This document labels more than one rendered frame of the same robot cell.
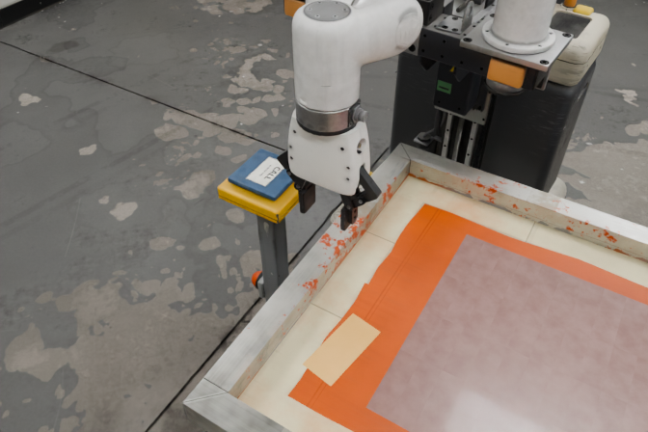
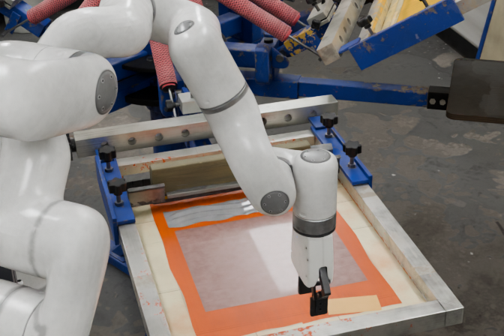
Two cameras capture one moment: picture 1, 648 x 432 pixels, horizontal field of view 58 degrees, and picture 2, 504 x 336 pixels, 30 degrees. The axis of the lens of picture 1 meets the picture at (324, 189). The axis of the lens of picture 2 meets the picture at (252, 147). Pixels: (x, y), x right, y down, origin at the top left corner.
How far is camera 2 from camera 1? 191 cm
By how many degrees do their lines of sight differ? 99
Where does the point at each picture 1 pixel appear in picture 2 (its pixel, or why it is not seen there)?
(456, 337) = (288, 277)
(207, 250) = not seen: outside the picture
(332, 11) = (314, 153)
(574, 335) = (232, 249)
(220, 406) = (445, 296)
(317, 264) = (329, 325)
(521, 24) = not seen: hidden behind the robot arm
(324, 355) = (366, 307)
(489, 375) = not seen: hidden behind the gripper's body
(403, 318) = (304, 298)
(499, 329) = (262, 268)
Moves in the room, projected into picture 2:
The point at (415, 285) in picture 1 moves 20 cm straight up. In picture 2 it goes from (276, 307) to (275, 220)
